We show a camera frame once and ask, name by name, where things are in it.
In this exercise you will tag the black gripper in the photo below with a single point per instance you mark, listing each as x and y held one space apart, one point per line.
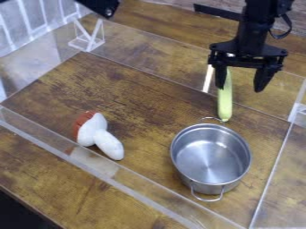
265 58

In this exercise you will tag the clear acrylic bracket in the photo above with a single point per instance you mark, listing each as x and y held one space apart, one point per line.
89 41

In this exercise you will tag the black strip on table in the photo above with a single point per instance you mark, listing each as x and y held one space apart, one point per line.
199 8

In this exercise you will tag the clear acrylic enclosure wall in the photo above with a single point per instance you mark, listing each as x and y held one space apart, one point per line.
145 81

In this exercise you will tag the green handled metal spoon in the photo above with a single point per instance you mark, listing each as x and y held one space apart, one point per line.
225 99

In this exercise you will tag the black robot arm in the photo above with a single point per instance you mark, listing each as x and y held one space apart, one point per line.
260 14

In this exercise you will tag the stainless steel pot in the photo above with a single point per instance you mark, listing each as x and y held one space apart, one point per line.
212 157

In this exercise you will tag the plush mushroom toy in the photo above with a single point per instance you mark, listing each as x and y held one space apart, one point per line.
91 132

